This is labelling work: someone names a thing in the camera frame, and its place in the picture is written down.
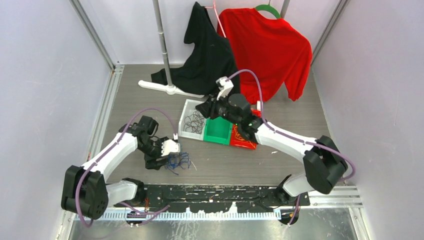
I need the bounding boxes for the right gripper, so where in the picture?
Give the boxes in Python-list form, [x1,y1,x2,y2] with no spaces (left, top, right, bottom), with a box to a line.
[195,90,241,127]

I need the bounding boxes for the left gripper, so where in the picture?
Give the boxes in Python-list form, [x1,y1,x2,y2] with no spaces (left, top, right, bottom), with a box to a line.
[138,137,169,169]

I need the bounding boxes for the brown thin wire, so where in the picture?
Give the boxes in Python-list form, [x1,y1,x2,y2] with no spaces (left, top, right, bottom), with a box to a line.
[182,110,206,134]

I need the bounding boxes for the blue cable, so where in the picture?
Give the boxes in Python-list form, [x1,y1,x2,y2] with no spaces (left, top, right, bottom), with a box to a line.
[164,152,192,176]

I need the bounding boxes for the yellow cable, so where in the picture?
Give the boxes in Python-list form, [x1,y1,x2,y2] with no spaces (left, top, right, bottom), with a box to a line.
[231,124,258,148]

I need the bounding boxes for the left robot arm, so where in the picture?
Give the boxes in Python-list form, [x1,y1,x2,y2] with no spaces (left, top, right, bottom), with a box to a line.
[60,115,180,220]

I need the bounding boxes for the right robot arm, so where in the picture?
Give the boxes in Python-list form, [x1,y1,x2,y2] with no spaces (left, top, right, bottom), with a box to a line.
[195,93,348,206]

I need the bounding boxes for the white plastic bin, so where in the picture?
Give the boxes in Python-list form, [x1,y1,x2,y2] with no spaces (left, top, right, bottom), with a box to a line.
[178,99,207,141]

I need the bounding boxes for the green plastic bin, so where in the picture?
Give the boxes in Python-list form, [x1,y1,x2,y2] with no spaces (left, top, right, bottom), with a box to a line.
[203,117,233,145]

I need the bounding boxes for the white clothes rack stand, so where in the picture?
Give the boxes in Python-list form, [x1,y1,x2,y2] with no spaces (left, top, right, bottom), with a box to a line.
[138,0,290,99]

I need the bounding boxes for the red plastic bin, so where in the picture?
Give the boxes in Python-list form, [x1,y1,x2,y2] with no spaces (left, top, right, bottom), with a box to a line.
[229,124,257,150]

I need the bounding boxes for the black t-shirt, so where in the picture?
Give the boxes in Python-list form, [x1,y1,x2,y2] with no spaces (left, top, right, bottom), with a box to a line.
[169,1,238,96]

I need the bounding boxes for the red sweatshirt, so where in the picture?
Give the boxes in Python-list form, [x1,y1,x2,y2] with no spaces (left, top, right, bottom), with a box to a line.
[217,8,313,104]

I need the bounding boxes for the pink hanger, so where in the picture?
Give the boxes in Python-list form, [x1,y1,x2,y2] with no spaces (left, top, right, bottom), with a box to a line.
[204,0,227,38]

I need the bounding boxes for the green hanger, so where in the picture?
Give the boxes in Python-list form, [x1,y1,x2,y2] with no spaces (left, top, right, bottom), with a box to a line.
[254,4,282,19]

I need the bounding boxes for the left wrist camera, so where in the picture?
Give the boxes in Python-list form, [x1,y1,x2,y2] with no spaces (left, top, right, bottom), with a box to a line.
[161,139,181,157]

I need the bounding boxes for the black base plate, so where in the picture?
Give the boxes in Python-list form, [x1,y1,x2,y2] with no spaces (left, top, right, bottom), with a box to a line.
[134,184,296,214]

